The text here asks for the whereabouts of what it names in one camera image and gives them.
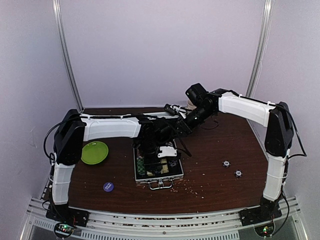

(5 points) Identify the aluminium poker case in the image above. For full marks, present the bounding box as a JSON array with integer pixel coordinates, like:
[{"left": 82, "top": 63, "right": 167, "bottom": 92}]
[{"left": 132, "top": 113, "right": 184, "bottom": 191}]

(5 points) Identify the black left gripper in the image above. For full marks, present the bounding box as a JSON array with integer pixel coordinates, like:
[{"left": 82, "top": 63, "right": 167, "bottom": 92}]
[{"left": 139, "top": 138, "right": 163, "bottom": 175}]

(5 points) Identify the circuit board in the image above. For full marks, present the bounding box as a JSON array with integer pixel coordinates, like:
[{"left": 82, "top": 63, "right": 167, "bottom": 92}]
[
  {"left": 53, "top": 222, "right": 76, "bottom": 239},
  {"left": 254, "top": 223, "right": 275, "bottom": 238}
]

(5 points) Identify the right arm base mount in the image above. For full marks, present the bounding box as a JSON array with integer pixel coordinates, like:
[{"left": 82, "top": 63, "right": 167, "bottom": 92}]
[{"left": 238, "top": 206, "right": 282, "bottom": 227}]

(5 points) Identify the right aluminium frame post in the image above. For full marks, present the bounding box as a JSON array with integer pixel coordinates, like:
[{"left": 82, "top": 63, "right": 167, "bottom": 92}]
[{"left": 245, "top": 0, "right": 274, "bottom": 98}]

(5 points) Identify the left circuit board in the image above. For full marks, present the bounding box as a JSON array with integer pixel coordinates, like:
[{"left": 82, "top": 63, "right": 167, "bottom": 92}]
[{"left": 53, "top": 222, "right": 76, "bottom": 239}]

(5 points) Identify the purple poker chip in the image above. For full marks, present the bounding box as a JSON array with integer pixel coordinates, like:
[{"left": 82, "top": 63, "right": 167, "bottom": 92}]
[
  {"left": 222, "top": 160, "right": 231, "bottom": 168},
  {"left": 234, "top": 169, "right": 243, "bottom": 178}
]

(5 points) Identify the green chip stack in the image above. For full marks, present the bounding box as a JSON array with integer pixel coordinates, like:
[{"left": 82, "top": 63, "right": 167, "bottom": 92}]
[{"left": 136, "top": 158, "right": 146, "bottom": 176}]

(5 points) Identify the cream ceramic mug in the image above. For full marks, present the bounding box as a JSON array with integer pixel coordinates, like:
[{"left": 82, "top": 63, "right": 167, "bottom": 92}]
[{"left": 187, "top": 100, "right": 196, "bottom": 110}]

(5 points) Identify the green plate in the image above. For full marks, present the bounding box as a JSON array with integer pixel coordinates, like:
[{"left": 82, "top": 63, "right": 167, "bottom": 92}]
[{"left": 81, "top": 141, "right": 109, "bottom": 165}]

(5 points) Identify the aluminium frame post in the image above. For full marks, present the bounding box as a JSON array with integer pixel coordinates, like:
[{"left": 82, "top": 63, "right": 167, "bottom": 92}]
[
  {"left": 52, "top": 0, "right": 85, "bottom": 113},
  {"left": 245, "top": 0, "right": 274, "bottom": 98}
]

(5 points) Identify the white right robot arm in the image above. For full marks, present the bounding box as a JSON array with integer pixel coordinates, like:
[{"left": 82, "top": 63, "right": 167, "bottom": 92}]
[{"left": 172, "top": 84, "right": 299, "bottom": 221}]

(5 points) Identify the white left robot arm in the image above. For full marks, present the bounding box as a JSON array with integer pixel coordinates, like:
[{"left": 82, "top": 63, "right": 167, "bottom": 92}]
[{"left": 47, "top": 109, "right": 180, "bottom": 222}]

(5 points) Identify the aluminium front rail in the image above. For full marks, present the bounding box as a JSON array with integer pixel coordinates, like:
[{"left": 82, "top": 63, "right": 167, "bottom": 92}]
[{"left": 18, "top": 197, "right": 309, "bottom": 240}]

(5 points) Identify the purple round button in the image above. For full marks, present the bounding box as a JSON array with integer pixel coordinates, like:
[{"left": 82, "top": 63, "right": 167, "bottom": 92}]
[{"left": 103, "top": 182, "right": 115, "bottom": 193}]

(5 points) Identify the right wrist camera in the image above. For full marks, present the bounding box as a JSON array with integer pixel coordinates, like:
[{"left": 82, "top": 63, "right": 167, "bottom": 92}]
[{"left": 185, "top": 83, "right": 208, "bottom": 107}]

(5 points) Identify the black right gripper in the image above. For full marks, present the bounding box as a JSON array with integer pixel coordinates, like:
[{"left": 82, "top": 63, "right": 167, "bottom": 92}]
[{"left": 169, "top": 105, "right": 214, "bottom": 140}]

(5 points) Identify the blue Texas Hold'em card box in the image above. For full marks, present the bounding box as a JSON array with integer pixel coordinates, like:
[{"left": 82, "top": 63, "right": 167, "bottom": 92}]
[{"left": 145, "top": 158, "right": 169, "bottom": 176}]

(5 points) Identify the right circuit board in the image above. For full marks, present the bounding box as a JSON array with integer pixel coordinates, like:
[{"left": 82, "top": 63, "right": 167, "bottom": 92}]
[{"left": 254, "top": 223, "right": 275, "bottom": 238}]

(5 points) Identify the left aluminium frame post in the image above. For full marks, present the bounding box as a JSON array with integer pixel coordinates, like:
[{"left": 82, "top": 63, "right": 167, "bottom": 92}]
[{"left": 52, "top": 0, "right": 85, "bottom": 113}]

